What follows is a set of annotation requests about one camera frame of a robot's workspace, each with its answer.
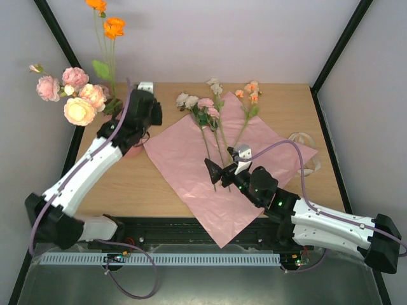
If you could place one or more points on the peach rose stem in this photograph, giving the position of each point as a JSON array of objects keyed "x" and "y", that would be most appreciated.
[{"x": 82, "y": 110}]

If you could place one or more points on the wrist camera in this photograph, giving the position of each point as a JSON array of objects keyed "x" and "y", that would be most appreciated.
[
  {"x": 241, "y": 155},
  {"x": 146, "y": 86}
]

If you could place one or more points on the left black frame post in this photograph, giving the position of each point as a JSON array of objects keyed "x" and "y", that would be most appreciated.
[{"x": 55, "y": 28}]

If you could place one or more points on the black frame post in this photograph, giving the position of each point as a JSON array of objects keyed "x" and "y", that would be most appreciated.
[
  {"x": 55, "y": 28},
  {"x": 351, "y": 26}
]

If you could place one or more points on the right black frame post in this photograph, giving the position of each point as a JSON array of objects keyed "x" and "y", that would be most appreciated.
[{"x": 351, "y": 26}]

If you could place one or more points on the white slotted cable duct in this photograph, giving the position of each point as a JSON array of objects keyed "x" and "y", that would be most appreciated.
[{"x": 99, "y": 259}]

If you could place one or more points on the artificial flower bunch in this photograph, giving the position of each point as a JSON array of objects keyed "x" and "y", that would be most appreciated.
[{"x": 206, "y": 112}]

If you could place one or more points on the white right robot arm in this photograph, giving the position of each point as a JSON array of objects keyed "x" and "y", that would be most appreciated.
[{"x": 375, "y": 241}]

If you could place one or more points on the pink carnation stem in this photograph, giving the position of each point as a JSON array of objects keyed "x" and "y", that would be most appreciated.
[{"x": 75, "y": 77}]

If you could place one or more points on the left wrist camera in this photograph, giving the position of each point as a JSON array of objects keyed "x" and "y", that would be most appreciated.
[{"x": 146, "y": 86}]

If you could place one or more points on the cream ribbon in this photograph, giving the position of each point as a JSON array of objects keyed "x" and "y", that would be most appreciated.
[{"x": 312, "y": 163}]

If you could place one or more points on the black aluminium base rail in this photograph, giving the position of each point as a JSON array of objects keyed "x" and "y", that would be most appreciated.
[{"x": 261, "y": 234}]

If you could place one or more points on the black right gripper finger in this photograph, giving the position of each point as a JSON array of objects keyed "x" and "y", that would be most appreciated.
[
  {"x": 232, "y": 154},
  {"x": 216, "y": 173}
]

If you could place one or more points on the pink wrapping paper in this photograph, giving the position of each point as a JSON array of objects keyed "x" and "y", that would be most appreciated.
[{"x": 179, "y": 152}]

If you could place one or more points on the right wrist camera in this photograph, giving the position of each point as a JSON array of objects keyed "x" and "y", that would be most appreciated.
[{"x": 241, "y": 155}]

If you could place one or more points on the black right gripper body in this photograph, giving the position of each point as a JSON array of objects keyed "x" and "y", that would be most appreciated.
[{"x": 229, "y": 173}]

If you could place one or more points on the orange poppy stem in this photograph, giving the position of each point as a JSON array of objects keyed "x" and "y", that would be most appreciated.
[{"x": 108, "y": 29}]

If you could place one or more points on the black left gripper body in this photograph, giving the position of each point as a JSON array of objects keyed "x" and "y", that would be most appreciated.
[{"x": 158, "y": 120}]

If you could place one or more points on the pink cylindrical vase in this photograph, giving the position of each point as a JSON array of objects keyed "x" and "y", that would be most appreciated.
[{"x": 133, "y": 149}]

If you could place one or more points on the pink rose stem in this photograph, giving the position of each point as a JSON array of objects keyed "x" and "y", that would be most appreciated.
[{"x": 48, "y": 88}]

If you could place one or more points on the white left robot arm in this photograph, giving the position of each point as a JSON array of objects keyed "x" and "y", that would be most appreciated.
[{"x": 52, "y": 214}]

